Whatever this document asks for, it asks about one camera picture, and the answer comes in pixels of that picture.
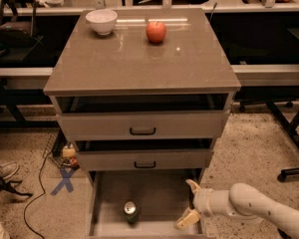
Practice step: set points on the grey bottom drawer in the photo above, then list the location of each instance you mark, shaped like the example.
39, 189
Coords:
161, 196

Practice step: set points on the black bag on bench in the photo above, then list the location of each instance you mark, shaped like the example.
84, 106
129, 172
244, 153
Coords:
15, 33

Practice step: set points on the grey middle drawer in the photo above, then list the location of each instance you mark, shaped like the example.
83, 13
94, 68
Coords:
144, 154

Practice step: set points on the white sneaker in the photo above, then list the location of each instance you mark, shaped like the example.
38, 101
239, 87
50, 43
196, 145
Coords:
7, 170

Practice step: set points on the grey drawer cabinet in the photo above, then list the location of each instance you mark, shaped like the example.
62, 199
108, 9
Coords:
125, 72

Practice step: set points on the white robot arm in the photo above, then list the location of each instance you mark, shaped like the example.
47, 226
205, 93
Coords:
240, 202

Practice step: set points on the small bottle on floor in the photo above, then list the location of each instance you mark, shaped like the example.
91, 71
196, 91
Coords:
69, 155

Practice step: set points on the grey top drawer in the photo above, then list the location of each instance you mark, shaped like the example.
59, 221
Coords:
143, 125

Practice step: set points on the red apple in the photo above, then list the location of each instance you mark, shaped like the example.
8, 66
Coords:
156, 31

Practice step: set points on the black chair base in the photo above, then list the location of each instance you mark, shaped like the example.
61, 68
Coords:
290, 128

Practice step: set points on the white ceramic bowl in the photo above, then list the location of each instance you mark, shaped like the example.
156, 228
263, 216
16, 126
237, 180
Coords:
102, 21

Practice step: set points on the grey drawer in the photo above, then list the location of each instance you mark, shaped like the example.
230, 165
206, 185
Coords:
161, 196
144, 154
143, 125

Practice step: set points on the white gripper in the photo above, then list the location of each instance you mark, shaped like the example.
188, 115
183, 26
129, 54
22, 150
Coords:
202, 199

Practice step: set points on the green soda can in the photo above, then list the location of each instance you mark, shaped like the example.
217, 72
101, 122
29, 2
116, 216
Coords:
131, 212

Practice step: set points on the blue tape cross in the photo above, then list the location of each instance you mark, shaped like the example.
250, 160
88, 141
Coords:
66, 173

